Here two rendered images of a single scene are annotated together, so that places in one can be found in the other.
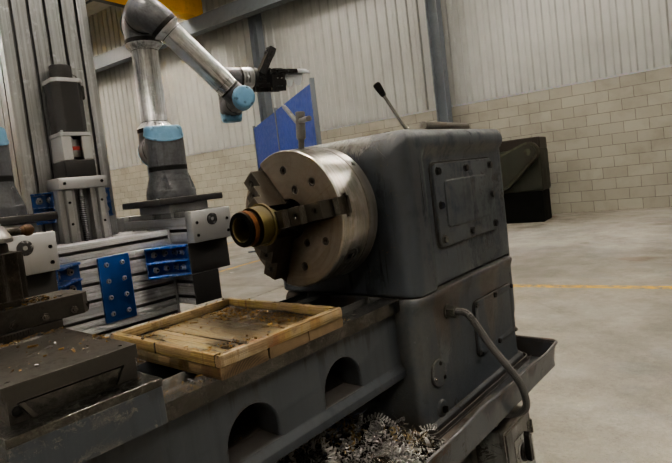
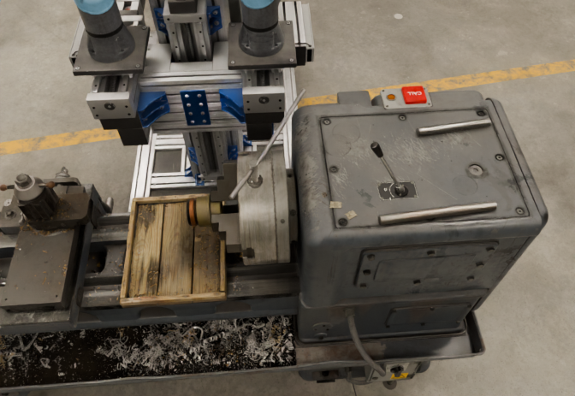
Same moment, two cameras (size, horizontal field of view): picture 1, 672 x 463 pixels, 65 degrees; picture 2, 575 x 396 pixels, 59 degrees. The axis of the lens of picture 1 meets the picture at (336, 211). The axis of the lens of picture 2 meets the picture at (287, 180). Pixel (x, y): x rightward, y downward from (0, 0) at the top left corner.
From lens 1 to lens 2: 146 cm
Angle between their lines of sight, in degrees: 63
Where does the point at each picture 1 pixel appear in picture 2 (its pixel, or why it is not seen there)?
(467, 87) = not seen: outside the picture
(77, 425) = (28, 325)
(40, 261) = (121, 113)
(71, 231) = (175, 51)
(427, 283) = (317, 304)
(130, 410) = (53, 324)
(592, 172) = not seen: outside the picture
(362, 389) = (250, 312)
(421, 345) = (305, 317)
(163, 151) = (248, 14)
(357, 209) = (262, 257)
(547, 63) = not seen: outside the picture
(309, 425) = (197, 317)
